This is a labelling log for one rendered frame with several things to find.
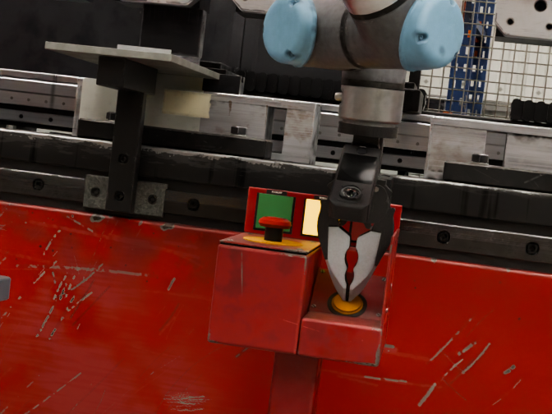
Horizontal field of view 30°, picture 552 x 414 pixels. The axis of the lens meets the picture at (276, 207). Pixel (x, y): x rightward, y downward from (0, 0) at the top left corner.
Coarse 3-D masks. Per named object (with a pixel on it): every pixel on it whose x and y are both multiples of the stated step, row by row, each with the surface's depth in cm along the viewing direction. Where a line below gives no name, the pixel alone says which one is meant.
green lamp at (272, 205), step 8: (264, 200) 133; (272, 200) 133; (280, 200) 133; (288, 200) 132; (264, 208) 133; (272, 208) 133; (280, 208) 133; (288, 208) 132; (256, 216) 133; (272, 216) 133; (280, 216) 133; (288, 216) 132; (256, 224) 133
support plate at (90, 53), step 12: (48, 48) 139; (60, 48) 139; (72, 48) 139; (84, 48) 138; (96, 48) 138; (108, 48) 138; (96, 60) 150; (132, 60) 142; (144, 60) 139; (156, 60) 137; (168, 60) 136; (180, 60) 140; (168, 72) 159; (180, 72) 156; (192, 72) 152; (204, 72) 153; (216, 72) 160
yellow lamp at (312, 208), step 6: (306, 204) 132; (312, 204) 132; (318, 204) 132; (306, 210) 132; (312, 210) 132; (318, 210) 132; (306, 216) 132; (312, 216) 132; (306, 222) 132; (312, 222) 132; (306, 228) 132; (312, 228) 132; (312, 234) 132
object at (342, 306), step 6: (336, 300) 124; (342, 300) 124; (354, 300) 124; (360, 300) 124; (336, 306) 123; (342, 306) 123; (348, 306) 123; (354, 306) 123; (360, 306) 123; (342, 312) 123; (348, 312) 122; (354, 312) 123
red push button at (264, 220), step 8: (264, 216) 124; (264, 224) 123; (272, 224) 122; (280, 224) 123; (288, 224) 123; (264, 232) 124; (272, 232) 123; (280, 232) 124; (272, 240) 123; (280, 240) 124
